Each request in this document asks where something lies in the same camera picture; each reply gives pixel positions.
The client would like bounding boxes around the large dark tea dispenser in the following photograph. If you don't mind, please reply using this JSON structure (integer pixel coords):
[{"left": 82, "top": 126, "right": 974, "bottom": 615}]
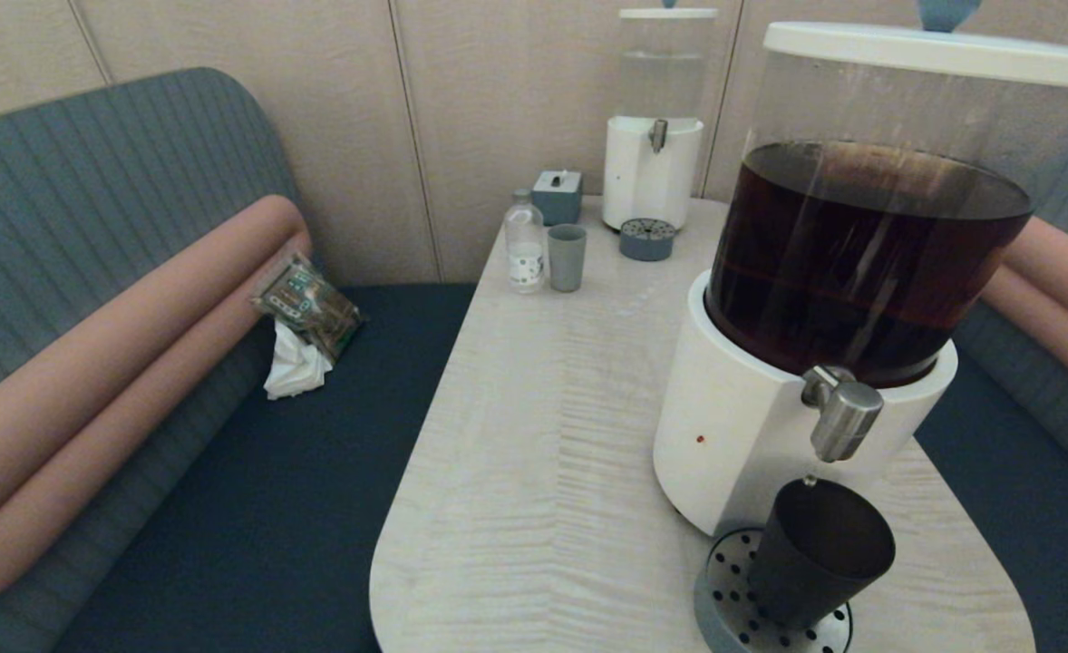
[{"left": 654, "top": 0, "right": 1068, "bottom": 538}]

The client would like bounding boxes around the large silver dispenser tap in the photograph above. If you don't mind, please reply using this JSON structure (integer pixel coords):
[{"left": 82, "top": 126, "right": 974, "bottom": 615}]
[{"left": 801, "top": 365, "right": 884, "bottom": 463}]

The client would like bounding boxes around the black plastic cup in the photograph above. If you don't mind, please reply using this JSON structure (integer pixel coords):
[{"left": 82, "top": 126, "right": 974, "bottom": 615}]
[{"left": 747, "top": 478, "right": 896, "bottom": 631}]

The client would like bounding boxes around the grey plastic cup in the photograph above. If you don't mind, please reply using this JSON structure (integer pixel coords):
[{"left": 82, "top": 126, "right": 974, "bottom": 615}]
[{"left": 548, "top": 223, "right": 588, "bottom": 293}]

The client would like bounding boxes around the clear plastic bottle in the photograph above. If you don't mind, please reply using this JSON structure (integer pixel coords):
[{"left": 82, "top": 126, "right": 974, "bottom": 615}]
[{"left": 503, "top": 188, "right": 547, "bottom": 293}]

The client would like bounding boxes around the grey tissue box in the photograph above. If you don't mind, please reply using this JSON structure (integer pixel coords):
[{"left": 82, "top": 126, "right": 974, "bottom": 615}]
[{"left": 531, "top": 170, "right": 584, "bottom": 226}]

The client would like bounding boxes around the small grey drip tray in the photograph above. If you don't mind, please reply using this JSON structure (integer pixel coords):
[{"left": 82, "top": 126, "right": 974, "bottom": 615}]
[{"left": 619, "top": 218, "right": 677, "bottom": 262}]

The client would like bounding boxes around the small clear water dispenser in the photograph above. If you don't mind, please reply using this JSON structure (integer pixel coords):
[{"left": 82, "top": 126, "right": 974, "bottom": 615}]
[{"left": 602, "top": 0, "right": 719, "bottom": 232}]

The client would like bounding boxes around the green snack packet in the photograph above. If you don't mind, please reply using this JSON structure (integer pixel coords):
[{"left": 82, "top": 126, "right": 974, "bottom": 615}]
[{"left": 251, "top": 254, "right": 364, "bottom": 361}]

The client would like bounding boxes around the white crumpled tissue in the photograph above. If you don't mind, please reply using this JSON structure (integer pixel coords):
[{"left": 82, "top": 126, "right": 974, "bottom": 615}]
[{"left": 264, "top": 319, "right": 334, "bottom": 400}]

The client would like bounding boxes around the large grey perforated drip tray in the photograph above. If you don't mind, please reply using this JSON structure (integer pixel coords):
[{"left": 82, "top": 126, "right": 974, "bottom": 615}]
[{"left": 694, "top": 528, "right": 854, "bottom": 653}]

